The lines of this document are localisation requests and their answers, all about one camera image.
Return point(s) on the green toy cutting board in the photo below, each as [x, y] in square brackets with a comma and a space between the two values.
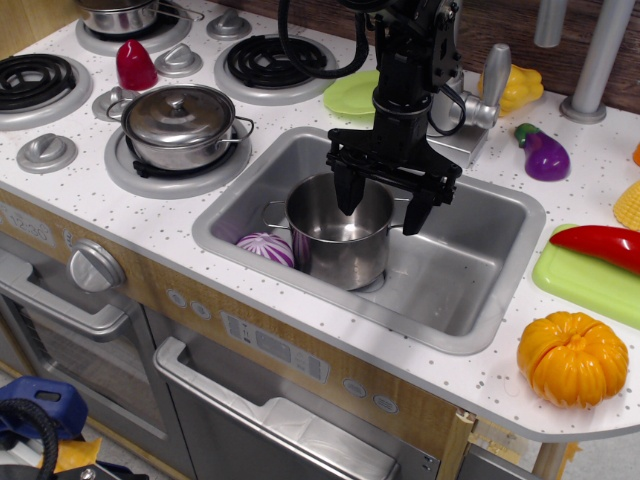
[588, 282]

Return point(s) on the silver oven dial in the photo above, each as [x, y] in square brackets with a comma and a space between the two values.
[93, 269]

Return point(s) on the black left stove burner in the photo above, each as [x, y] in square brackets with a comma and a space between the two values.
[39, 89]

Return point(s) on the grey stove knob back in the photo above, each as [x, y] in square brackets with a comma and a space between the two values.
[228, 26]

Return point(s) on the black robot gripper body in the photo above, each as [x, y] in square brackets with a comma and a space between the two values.
[396, 151]

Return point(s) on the purple white toy onion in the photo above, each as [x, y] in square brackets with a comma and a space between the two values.
[268, 246]

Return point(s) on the blue tool on floor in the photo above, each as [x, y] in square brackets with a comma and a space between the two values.
[29, 405]

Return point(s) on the light green toy plate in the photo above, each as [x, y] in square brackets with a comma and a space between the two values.
[352, 95]

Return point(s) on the grey toy sink basin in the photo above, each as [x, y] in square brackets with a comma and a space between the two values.
[449, 286]

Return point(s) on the orange toy at edge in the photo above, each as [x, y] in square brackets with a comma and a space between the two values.
[636, 155]

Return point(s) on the toy oven door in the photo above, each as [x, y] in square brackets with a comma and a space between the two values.
[101, 344]

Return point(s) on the toy dishwasher door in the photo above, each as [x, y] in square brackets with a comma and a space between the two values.
[240, 421]

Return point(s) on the yellow toy corn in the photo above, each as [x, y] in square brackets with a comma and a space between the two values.
[626, 209]

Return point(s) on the lidded steel pot on burner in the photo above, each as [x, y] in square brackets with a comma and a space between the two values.
[181, 127]

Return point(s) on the purple toy eggplant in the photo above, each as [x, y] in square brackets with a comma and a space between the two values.
[545, 158]

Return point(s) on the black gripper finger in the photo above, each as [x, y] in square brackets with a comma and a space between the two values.
[417, 211]
[349, 187]

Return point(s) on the grey stove knob front left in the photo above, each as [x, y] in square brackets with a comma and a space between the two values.
[47, 153]

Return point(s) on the grey stove knob behind pot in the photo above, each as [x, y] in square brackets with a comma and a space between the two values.
[112, 100]

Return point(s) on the steel pot at back burner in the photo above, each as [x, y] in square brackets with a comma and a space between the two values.
[112, 17]

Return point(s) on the black back right burner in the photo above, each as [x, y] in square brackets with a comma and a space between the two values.
[257, 71]

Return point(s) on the red toy chili pepper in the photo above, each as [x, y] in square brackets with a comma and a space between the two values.
[614, 245]

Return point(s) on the silver toy faucet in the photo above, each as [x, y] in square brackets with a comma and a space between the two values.
[462, 142]

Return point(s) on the red toy pepper top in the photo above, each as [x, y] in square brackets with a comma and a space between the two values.
[135, 69]

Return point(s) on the grey stove knob centre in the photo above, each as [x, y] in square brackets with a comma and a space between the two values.
[179, 62]

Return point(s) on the steel pot in sink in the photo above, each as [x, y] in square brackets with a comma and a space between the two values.
[347, 251]

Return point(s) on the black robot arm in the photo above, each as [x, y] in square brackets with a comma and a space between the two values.
[416, 56]

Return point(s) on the yellow toy bell pepper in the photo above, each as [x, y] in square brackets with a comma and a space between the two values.
[523, 87]

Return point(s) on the grey vertical post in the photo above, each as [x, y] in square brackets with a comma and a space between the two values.
[586, 105]

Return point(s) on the orange toy pumpkin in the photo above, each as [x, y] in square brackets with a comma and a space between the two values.
[572, 360]

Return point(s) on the grey short post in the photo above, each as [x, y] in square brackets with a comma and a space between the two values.
[549, 23]

